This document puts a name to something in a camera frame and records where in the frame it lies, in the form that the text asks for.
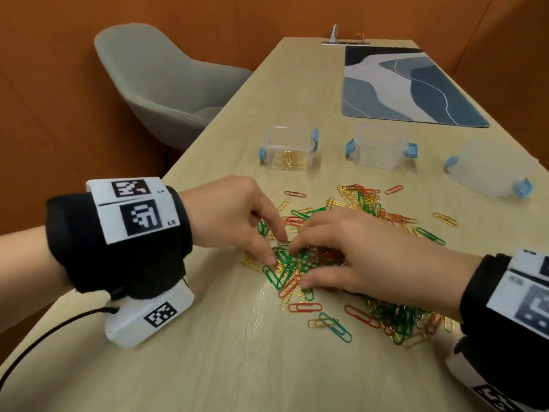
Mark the person's left hand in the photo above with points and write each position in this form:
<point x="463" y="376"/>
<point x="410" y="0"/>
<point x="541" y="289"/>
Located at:
<point x="223" y="214"/>

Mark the person's right hand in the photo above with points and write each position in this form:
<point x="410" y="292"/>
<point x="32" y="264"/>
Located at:
<point x="386" y="266"/>

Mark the pile of colored paper clips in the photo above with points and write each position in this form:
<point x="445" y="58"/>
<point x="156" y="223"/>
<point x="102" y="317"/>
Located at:
<point x="394" y="321"/>

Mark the sorted heap of gold clips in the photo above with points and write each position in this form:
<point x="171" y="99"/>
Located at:
<point x="291" y="160"/>

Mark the transparent box with blue latches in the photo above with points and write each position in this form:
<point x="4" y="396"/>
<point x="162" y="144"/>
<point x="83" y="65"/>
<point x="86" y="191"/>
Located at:
<point x="287" y="141"/>
<point x="379" y="152"/>
<point x="489" y="171"/>

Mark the white left marker band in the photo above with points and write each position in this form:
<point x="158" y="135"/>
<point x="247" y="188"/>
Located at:
<point x="107" y="223"/>

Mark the white marker band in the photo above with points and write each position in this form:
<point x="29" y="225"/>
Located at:
<point x="506" y="296"/>
<point x="107" y="223"/>

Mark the white right marker band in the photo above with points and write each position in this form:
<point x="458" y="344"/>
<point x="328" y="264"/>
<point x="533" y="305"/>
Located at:
<point x="506" y="296"/>

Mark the grey shell chair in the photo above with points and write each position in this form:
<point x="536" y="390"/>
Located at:
<point x="171" y="90"/>

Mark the blue patterned desk mat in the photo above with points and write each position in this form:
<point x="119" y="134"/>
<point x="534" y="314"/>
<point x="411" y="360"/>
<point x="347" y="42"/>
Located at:
<point x="411" y="90"/>

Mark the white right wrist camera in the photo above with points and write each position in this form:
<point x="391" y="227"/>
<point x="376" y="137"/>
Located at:
<point x="463" y="373"/>

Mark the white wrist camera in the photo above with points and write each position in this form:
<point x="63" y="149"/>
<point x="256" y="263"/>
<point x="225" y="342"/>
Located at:
<point x="128" y="326"/>
<point x="463" y="373"/>

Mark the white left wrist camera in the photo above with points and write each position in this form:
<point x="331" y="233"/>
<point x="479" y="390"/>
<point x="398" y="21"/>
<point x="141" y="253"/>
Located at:
<point x="128" y="326"/>

